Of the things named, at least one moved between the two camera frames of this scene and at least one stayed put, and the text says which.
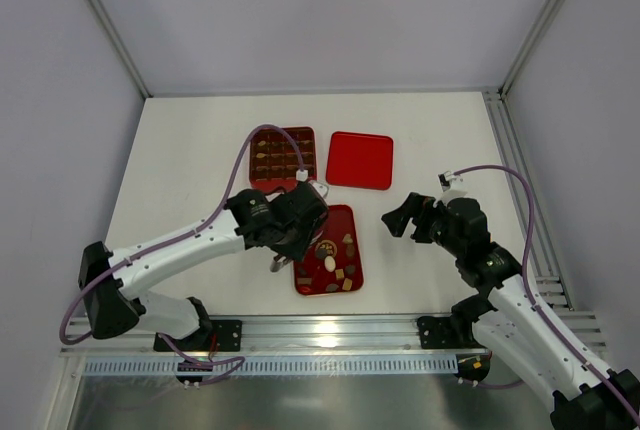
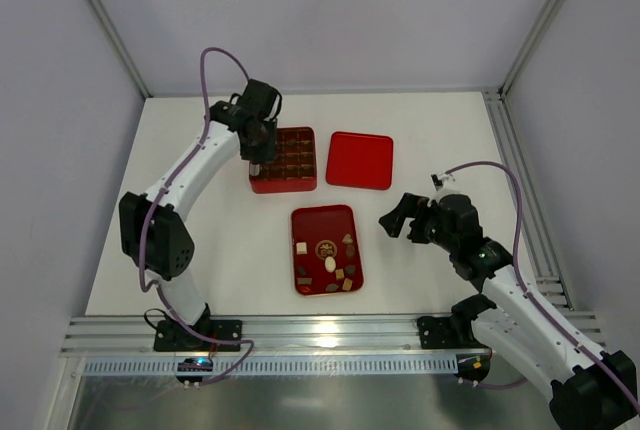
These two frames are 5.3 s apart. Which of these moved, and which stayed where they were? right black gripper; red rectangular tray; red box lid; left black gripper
Moved: left black gripper
Stayed: right black gripper; red box lid; red rectangular tray
